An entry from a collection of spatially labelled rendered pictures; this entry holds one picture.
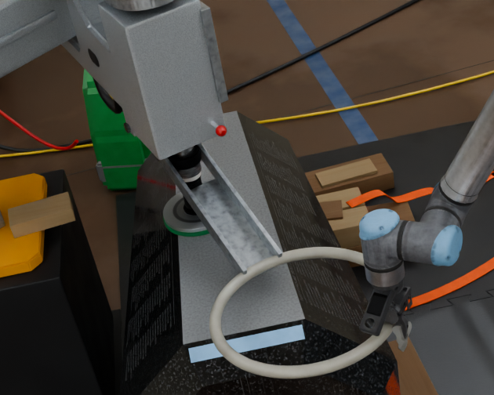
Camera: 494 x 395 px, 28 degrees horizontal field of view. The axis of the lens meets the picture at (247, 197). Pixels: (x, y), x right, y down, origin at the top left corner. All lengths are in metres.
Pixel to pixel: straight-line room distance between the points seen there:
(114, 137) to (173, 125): 1.78
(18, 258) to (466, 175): 1.49
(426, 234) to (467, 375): 1.38
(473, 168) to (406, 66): 3.05
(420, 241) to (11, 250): 1.44
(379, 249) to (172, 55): 0.80
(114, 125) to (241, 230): 1.80
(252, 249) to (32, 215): 0.80
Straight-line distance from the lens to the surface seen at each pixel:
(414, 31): 5.51
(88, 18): 2.96
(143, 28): 2.55
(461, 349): 3.57
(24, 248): 3.13
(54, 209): 3.16
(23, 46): 3.11
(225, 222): 2.77
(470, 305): 3.73
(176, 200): 3.05
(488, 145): 2.12
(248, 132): 3.37
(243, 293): 2.70
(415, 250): 2.18
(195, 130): 2.74
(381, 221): 2.20
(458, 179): 2.20
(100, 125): 4.46
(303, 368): 2.30
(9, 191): 3.41
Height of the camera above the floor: 2.60
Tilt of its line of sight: 36 degrees down
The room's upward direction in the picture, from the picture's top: 11 degrees counter-clockwise
